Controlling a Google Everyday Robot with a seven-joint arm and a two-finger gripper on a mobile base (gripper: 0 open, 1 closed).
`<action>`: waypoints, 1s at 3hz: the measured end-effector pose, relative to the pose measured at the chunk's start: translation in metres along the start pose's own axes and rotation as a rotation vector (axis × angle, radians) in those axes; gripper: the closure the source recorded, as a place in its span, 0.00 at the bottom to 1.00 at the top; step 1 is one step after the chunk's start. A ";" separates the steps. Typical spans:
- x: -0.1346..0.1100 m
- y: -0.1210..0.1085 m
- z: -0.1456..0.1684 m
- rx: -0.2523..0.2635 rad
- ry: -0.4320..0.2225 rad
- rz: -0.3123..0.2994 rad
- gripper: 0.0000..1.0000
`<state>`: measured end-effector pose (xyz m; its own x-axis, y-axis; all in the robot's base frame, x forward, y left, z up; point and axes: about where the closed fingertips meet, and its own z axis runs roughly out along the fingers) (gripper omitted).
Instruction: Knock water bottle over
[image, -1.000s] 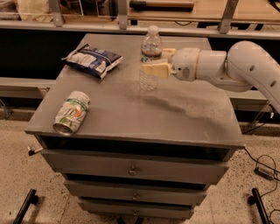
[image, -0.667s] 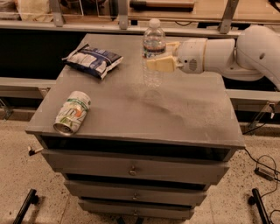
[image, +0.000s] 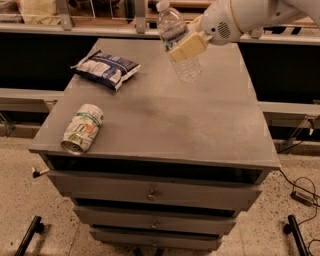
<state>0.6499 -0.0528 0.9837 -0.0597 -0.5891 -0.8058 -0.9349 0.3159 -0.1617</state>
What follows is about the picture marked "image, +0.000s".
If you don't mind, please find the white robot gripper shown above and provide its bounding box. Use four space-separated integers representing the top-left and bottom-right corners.
167 0 243 62

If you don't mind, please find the clear plastic water bottle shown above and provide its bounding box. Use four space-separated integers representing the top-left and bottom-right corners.
156 0 201 83

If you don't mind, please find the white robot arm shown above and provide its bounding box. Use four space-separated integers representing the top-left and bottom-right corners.
169 0 320 62

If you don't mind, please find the blue white chip bag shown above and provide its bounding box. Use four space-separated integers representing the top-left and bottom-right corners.
71 50 141 91

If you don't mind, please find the grey drawer cabinet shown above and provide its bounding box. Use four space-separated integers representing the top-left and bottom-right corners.
31 39 280 251

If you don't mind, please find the white green soda can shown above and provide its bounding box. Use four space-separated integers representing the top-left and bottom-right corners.
61 104 104 155

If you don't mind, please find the black right base leg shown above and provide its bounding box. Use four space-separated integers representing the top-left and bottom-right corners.
283 215 309 256

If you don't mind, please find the black base leg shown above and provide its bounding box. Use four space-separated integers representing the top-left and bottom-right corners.
14 216 44 256
283 215 309 256

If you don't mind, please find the black left base leg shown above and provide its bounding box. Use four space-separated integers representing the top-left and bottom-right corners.
14 216 44 256

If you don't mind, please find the black power adapter with cable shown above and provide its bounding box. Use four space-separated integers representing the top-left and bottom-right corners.
278 169 320 256

